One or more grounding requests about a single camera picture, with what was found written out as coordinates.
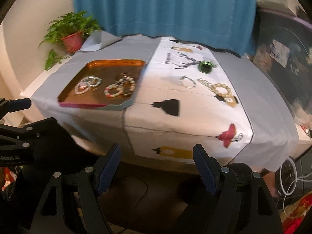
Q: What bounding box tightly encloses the white printed table runner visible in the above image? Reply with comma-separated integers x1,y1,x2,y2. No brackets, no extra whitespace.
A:
124,37,253,164

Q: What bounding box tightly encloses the red patterned cloth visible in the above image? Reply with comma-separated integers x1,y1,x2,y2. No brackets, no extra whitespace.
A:
280,192,311,233

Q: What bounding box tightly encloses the white cable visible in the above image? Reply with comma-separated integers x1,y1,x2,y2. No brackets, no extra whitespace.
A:
277,156,312,215

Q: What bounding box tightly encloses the green black smartwatch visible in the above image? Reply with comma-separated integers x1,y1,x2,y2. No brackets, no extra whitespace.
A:
198,61,214,74

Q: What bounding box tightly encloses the white pearl bracelet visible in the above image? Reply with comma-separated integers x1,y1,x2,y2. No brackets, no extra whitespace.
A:
74,80,95,96

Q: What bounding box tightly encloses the blue curtain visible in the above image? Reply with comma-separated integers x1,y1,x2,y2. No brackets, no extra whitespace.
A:
74,0,256,55

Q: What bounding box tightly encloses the grey bed sheet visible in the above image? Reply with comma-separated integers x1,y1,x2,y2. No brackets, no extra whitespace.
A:
31,36,299,172

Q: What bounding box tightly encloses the dark bead bracelet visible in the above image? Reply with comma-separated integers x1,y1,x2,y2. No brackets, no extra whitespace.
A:
115,72,136,97

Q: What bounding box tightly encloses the orange metal tray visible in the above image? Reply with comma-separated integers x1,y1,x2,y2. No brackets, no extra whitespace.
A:
58,59,146,110

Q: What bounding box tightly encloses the pink white bead bracelet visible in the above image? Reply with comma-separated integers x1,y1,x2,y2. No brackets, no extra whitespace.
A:
104,84,124,99

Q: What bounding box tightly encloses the potted green plant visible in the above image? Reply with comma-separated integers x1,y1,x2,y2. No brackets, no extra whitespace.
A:
40,11,101,71

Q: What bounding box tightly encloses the wooden bead bracelet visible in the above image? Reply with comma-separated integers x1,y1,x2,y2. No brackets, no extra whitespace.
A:
211,82,233,98

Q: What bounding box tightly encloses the dark clear storage bag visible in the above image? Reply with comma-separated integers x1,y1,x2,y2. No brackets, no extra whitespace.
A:
253,9,311,128

